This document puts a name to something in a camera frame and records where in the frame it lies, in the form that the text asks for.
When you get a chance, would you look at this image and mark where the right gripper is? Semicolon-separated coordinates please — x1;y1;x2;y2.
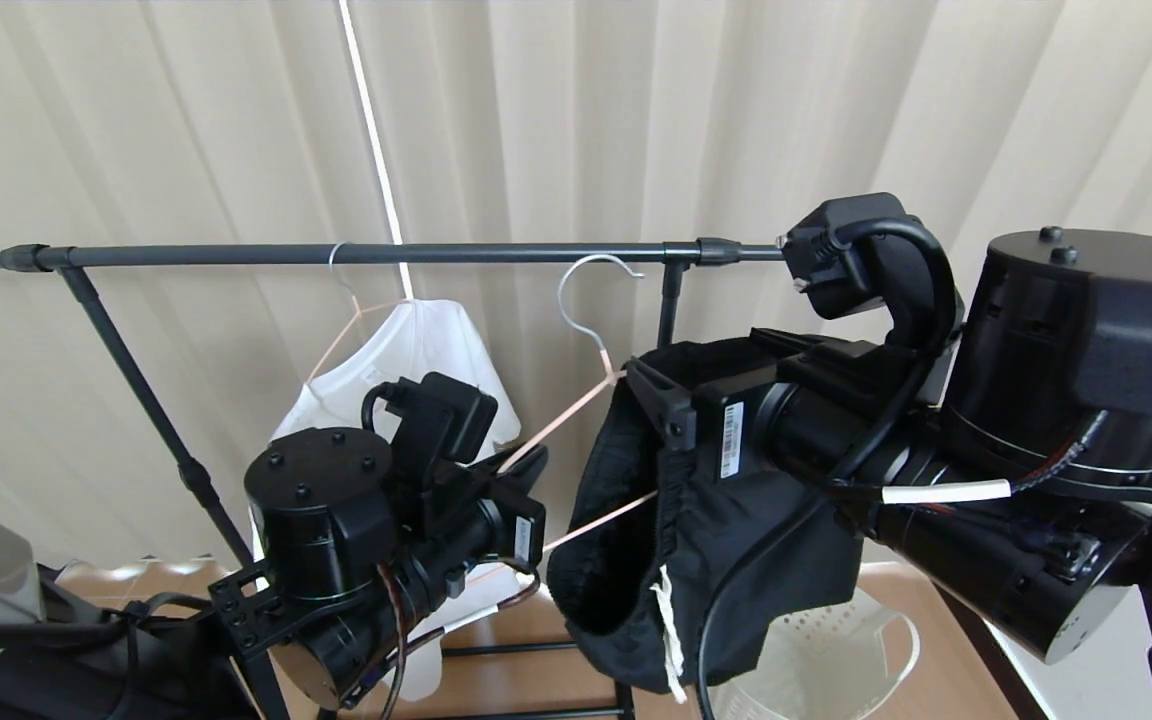
626;340;1152;663

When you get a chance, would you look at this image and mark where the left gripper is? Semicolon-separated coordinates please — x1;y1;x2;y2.
401;478;547;631

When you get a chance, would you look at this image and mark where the black garment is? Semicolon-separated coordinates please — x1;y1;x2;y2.
546;338;865;701

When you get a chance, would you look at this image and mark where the pink clothes hanger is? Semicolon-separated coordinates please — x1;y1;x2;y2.
308;243;417;386
466;254;659;591

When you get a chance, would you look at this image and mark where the white printed t-shirt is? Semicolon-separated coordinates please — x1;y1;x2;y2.
254;298;524;703

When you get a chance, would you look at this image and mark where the white laundry basket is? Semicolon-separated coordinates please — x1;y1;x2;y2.
711;588;922;720

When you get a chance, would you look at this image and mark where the black clothes rack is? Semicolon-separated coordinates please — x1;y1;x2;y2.
0;238;787;720

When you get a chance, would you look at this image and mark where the white curtain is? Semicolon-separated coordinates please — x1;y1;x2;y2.
0;0;1152;571

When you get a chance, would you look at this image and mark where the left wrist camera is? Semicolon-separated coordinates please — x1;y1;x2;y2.
361;373;500;493

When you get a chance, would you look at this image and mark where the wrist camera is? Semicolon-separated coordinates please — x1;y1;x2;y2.
361;373;500;493
778;193;965;351

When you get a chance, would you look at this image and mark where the black cable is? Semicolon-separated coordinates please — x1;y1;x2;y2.
696;390;937;720

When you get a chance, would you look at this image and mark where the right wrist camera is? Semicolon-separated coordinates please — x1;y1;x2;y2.
778;193;965;351

